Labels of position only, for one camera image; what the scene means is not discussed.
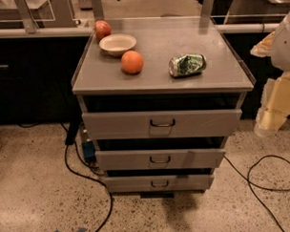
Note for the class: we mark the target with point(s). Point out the blue power box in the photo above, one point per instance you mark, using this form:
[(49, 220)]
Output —
[(88, 151)]

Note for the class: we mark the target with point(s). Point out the grey bottom drawer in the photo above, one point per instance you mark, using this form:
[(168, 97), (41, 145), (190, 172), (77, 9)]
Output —
[(159, 183)]

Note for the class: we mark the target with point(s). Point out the grey drawer cabinet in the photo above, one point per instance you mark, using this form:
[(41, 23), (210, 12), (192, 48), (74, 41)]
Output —
[(102, 87)]

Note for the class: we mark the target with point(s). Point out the grey top drawer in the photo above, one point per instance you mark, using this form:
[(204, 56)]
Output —
[(202, 123)]

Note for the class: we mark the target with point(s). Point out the crushed green soda can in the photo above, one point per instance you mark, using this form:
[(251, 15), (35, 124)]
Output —
[(186, 65)]

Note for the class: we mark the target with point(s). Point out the grey middle drawer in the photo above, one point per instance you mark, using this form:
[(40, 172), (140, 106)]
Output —
[(159, 159)]

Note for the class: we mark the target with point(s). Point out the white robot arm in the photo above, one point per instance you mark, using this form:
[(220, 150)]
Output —
[(280, 56)]

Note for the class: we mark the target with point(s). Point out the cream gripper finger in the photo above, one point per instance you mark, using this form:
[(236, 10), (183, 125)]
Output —
[(275, 106), (264, 47)]

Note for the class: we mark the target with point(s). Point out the white ceramic bowl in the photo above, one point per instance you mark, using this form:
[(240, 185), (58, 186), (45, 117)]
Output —
[(117, 44)]

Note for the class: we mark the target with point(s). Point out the orange fruit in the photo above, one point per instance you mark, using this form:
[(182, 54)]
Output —
[(132, 62)]

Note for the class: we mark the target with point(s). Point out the red apple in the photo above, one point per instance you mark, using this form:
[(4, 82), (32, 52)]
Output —
[(102, 29)]

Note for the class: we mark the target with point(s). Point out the white horizontal rail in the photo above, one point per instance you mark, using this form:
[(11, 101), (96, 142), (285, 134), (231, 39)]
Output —
[(76, 32)]

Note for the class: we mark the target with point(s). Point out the grey drawer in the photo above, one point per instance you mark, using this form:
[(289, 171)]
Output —
[(159, 183), (202, 123), (159, 159)]

